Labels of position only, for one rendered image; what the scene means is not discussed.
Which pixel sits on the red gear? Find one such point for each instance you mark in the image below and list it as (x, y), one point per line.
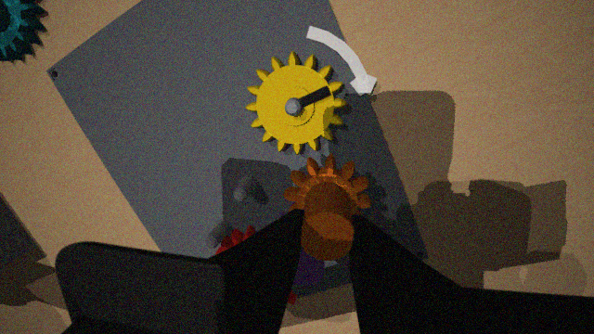
(237, 237)

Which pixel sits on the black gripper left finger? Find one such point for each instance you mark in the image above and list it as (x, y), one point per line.
(241, 290)

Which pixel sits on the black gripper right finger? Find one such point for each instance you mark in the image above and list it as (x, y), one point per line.
(397, 293)

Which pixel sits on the yellow gear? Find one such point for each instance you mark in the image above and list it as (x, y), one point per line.
(311, 88)

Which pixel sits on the teal gear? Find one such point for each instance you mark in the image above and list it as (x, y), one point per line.
(17, 24)

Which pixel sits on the white curved arrow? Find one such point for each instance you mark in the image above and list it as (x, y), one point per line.
(362, 83)

